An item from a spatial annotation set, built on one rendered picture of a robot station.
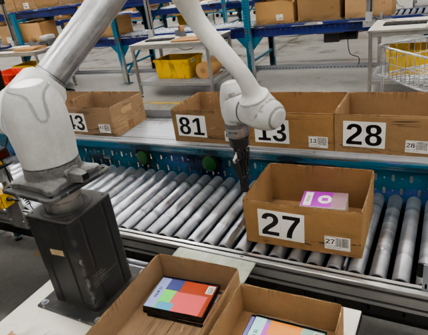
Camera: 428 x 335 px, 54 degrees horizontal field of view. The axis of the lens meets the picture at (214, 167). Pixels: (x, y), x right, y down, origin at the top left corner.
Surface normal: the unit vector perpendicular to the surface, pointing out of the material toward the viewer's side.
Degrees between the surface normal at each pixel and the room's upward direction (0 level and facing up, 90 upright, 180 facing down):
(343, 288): 90
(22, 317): 0
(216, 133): 91
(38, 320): 0
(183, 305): 0
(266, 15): 90
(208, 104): 90
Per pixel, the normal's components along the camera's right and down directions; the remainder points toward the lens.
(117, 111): 0.87, 0.10
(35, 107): 0.44, -0.03
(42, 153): 0.27, 0.41
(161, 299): -0.14, -0.89
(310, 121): -0.44, 0.44
